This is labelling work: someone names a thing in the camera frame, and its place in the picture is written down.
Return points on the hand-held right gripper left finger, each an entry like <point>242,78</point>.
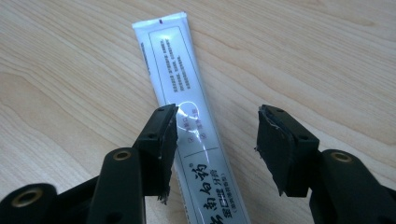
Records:
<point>155,155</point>

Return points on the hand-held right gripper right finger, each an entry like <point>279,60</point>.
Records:
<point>285,152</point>

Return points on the white toothpaste tube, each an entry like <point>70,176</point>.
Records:
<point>186,102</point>

